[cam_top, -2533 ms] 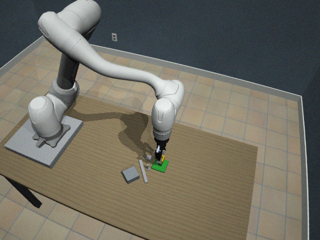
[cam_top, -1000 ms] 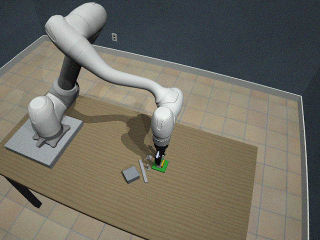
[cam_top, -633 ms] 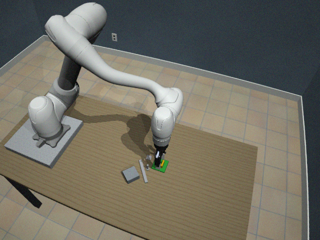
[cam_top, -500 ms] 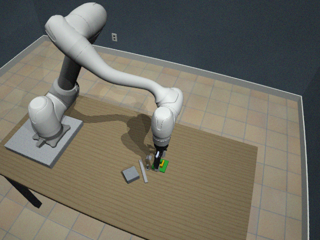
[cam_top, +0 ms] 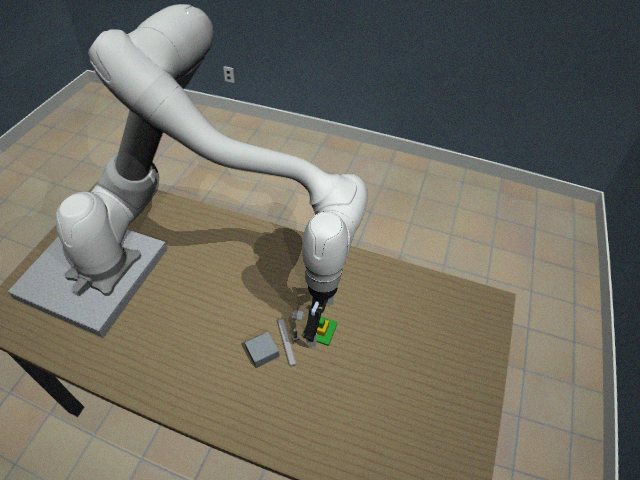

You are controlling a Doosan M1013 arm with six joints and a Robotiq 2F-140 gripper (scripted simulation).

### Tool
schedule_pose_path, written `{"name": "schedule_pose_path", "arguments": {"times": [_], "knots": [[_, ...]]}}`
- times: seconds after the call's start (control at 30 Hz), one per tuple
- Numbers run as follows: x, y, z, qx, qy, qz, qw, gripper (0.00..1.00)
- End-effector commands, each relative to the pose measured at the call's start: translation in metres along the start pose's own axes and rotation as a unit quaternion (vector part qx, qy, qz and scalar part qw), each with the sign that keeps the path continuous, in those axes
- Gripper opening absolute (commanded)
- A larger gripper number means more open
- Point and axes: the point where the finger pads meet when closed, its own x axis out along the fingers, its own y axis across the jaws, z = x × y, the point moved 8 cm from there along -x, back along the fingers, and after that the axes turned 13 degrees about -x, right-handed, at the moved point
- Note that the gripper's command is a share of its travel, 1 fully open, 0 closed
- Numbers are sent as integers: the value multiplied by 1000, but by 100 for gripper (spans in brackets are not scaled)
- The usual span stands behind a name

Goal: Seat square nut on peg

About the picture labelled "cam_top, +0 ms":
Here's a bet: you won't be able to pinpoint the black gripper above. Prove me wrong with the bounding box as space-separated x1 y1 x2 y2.
304 286 337 347

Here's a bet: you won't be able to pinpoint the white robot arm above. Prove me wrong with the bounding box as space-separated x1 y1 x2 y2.
56 4 368 296

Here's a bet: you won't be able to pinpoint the yellow square nut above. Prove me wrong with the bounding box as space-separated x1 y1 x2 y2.
316 320 329 336

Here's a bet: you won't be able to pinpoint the grey flat bar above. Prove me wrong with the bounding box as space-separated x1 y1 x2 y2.
278 319 296 367

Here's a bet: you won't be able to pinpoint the green square plate with square peg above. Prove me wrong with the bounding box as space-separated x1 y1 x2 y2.
317 317 337 346

